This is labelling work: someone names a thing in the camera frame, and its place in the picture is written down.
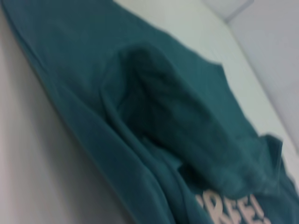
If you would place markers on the teal blue shirt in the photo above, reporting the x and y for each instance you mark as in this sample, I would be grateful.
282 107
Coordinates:
144 121

